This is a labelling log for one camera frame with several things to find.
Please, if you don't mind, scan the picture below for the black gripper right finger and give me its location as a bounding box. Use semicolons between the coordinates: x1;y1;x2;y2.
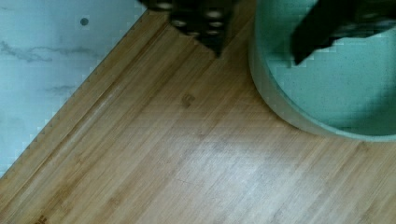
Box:
290;0;396;65

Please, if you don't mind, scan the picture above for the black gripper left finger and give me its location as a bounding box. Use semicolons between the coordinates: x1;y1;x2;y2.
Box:
137;0;237;58

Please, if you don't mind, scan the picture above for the teal green cup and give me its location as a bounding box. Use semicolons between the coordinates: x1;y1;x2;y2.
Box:
248;0;395;142

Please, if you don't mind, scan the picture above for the bamboo cutting board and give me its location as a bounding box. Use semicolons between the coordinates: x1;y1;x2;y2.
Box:
0;0;396;224

